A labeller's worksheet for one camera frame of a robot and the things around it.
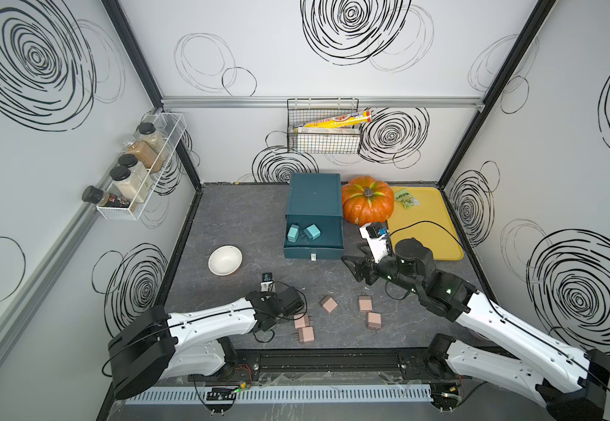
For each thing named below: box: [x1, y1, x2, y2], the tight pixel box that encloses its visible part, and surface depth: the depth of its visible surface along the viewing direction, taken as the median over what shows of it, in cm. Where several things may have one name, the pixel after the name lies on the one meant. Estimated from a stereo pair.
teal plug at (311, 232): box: [301, 223, 322, 242], surface depth 85 cm
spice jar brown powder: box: [122, 136, 164, 174], surface depth 74 cm
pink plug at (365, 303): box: [357, 294, 373, 314], surface depth 86 cm
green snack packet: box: [394, 189, 421, 209], surface depth 117 cm
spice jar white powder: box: [117, 153, 151, 182], surface depth 69 cm
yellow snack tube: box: [292, 110, 373, 130], surface depth 89 cm
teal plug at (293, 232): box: [287, 223, 300, 243], surface depth 84 cm
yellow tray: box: [387, 186, 464, 261], surface depth 109 cm
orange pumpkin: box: [341, 175, 396, 227], surface depth 101 cm
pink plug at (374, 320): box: [367, 312, 383, 332], surface depth 82 cm
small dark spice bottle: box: [81, 185, 131, 208], surface depth 62 cm
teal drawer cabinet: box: [283, 173, 345, 261], surface depth 86 cm
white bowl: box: [207, 244, 243, 277], surface depth 94 cm
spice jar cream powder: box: [109, 165, 149, 204], surface depth 67 cm
